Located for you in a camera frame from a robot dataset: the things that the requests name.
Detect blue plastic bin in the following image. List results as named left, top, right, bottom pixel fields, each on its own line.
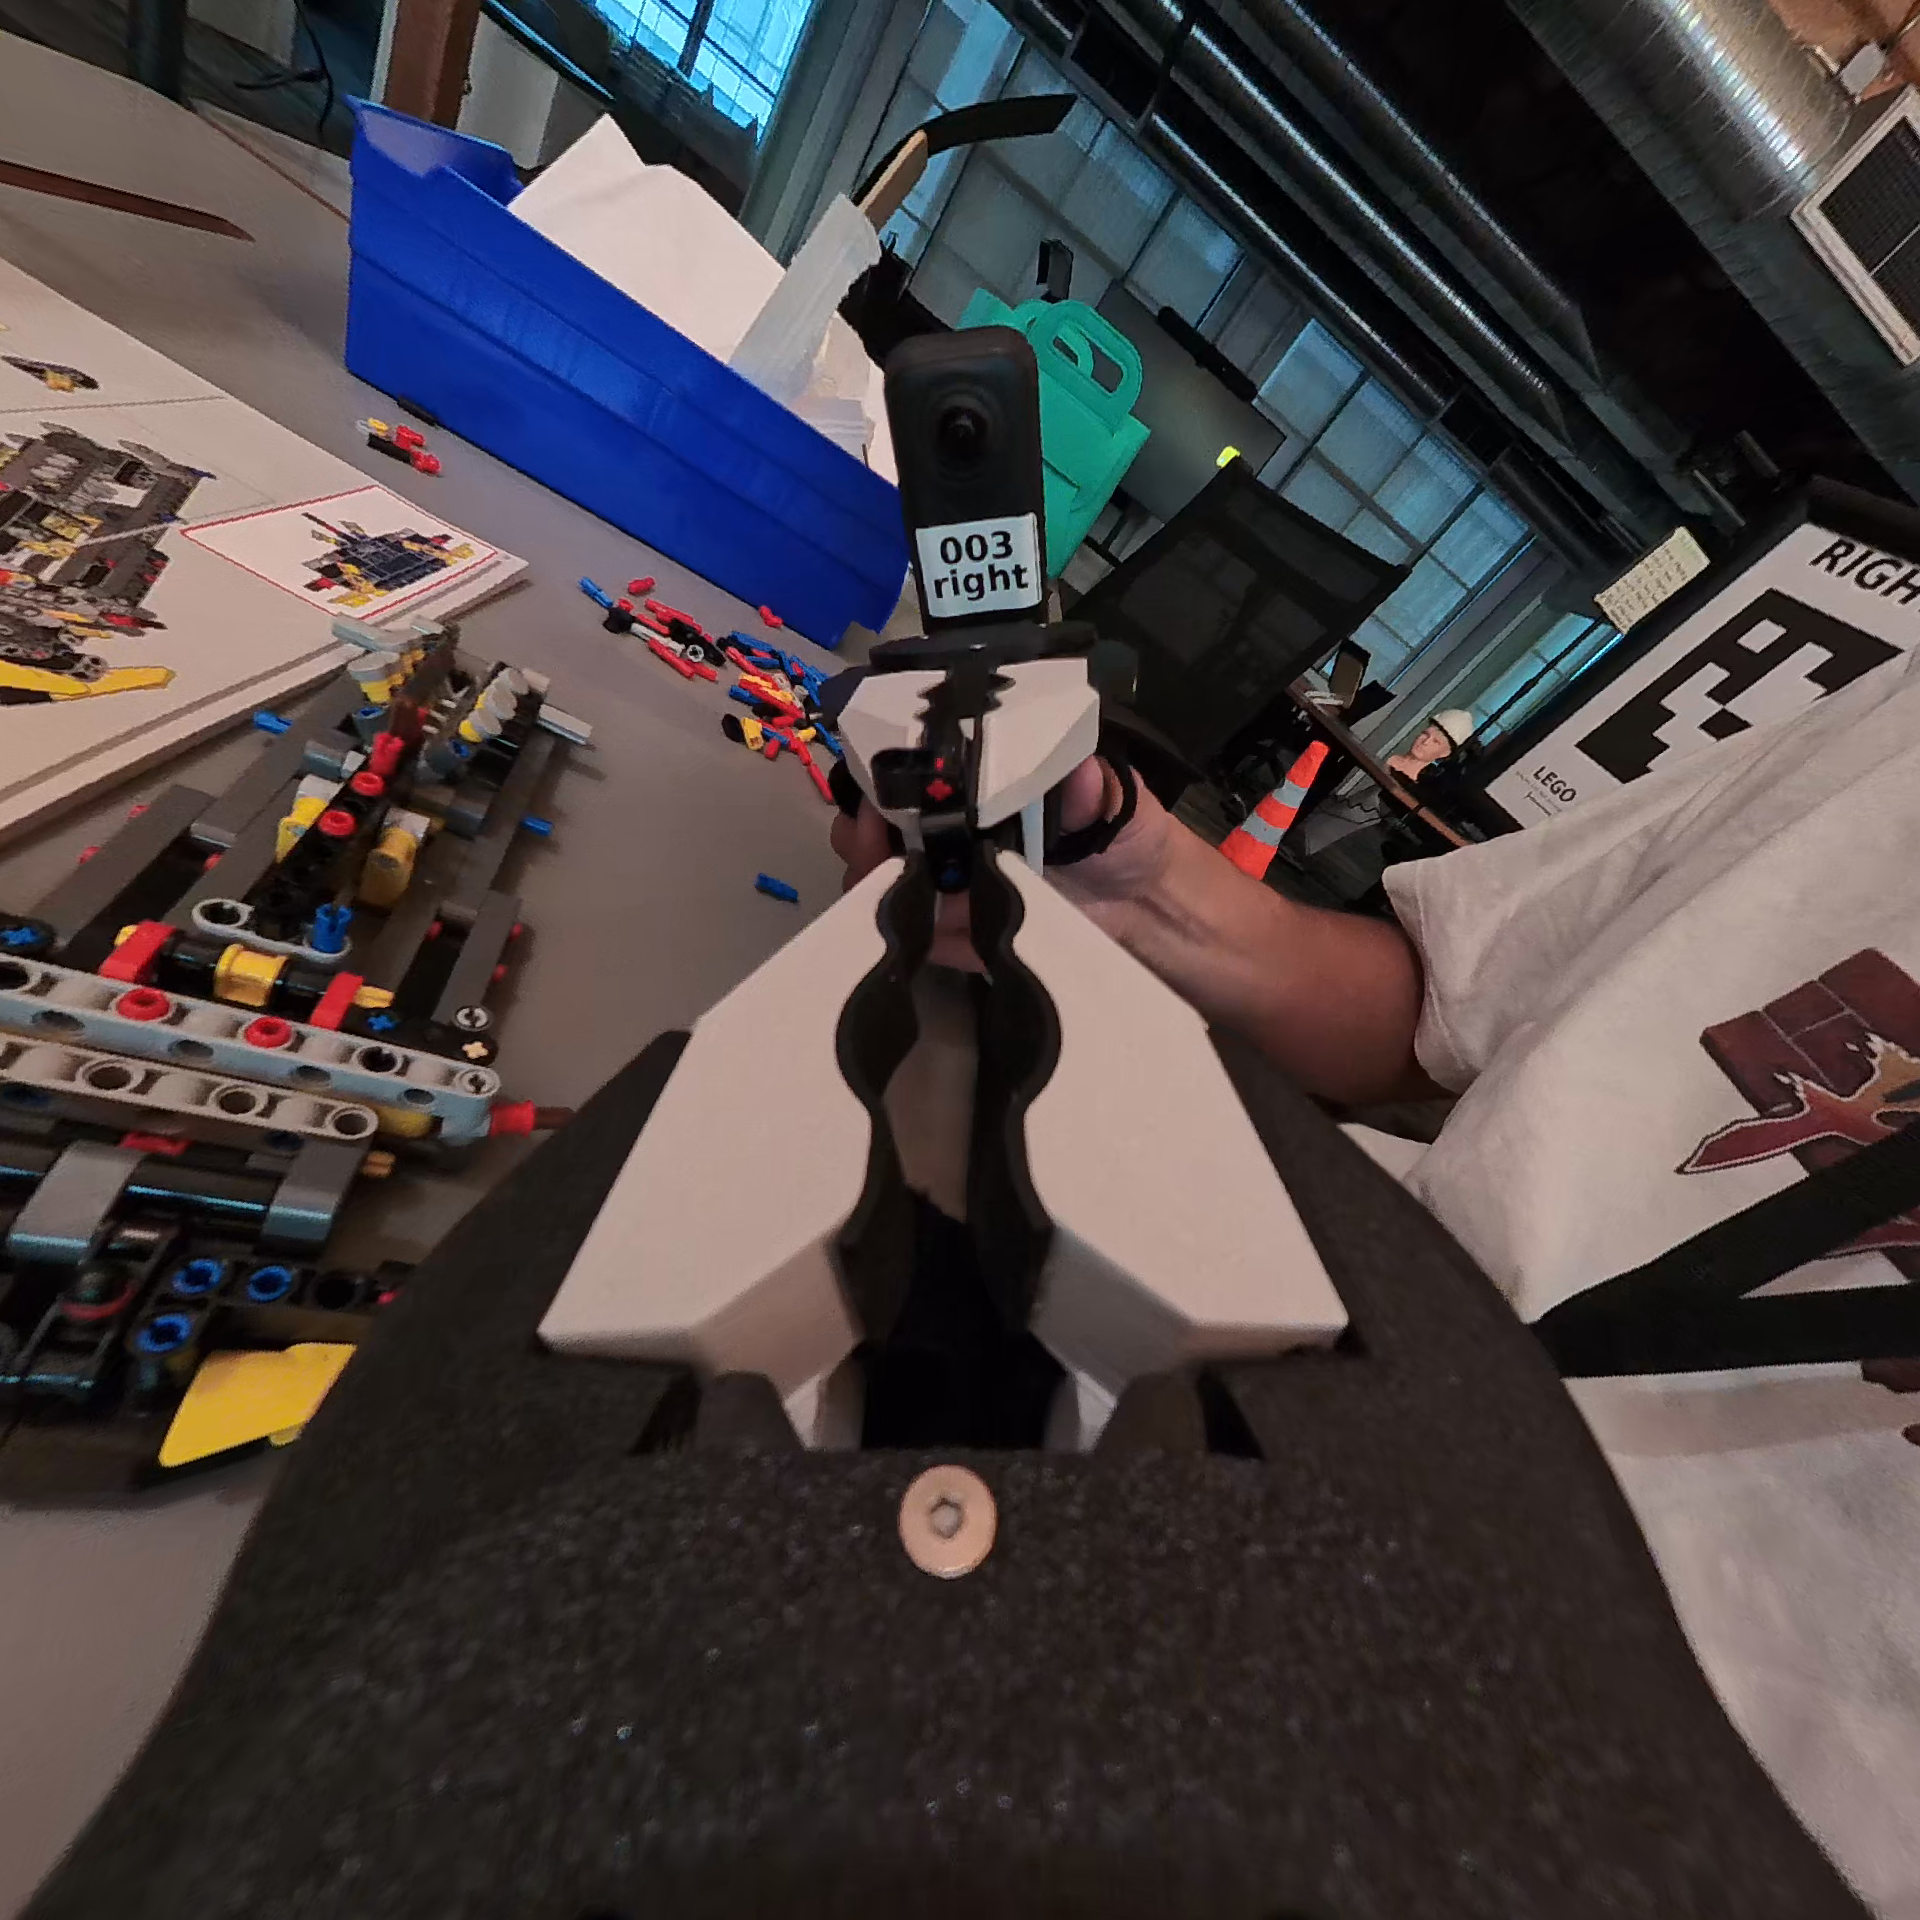
left=344, top=99, right=912, bottom=653

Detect white ceiling vent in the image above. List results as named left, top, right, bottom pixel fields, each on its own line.
left=1787, top=84, right=1920, bottom=372

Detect black white marker board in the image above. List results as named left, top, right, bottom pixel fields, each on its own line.
left=1476, top=476, right=1920, bottom=835

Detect silver air duct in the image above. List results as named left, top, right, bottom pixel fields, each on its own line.
left=1505, top=0, right=1920, bottom=494

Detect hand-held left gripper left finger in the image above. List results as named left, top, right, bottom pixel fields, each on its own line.
left=534, top=856, right=929, bottom=1449

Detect beige board on stand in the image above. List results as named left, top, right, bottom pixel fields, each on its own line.
left=853, top=92, right=1082, bottom=226

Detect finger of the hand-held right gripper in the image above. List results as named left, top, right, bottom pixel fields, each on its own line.
left=835, top=670, right=947, bottom=847
left=966, top=670, right=1108, bottom=835

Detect lego instruction booklet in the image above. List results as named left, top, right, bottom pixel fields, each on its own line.
left=0, top=255, right=530, bottom=841

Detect white paper bags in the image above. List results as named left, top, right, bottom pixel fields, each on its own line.
left=511, top=113, right=889, bottom=459

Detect black office chair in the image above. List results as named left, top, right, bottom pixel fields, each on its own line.
left=1068, top=456, right=1416, bottom=789

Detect wooden support beam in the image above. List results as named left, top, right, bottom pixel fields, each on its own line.
left=382, top=0, right=482, bottom=127

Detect large grid window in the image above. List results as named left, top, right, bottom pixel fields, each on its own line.
left=593, top=0, right=818, bottom=99

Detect person's right hand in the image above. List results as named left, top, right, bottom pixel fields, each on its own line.
left=828, top=750, right=1195, bottom=979

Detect person's right forearm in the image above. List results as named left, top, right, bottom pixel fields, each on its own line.
left=1117, top=838, right=1428, bottom=1117

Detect pile of mixed lego pins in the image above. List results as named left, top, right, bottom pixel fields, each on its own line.
left=583, top=575, right=849, bottom=805

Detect small black lego connector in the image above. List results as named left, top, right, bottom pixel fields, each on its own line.
left=871, top=743, right=966, bottom=832

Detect orange traffic cone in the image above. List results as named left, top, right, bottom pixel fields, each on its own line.
left=1217, top=736, right=1336, bottom=886

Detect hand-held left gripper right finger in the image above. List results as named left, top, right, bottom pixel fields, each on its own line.
left=975, top=847, right=1350, bottom=1450

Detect lego car chassis model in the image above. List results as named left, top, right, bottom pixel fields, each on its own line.
left=0, top=611, right=597, bottom=1481

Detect green felt bag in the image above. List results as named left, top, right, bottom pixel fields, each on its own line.
left=956, top=293, right=1154, bottom=577

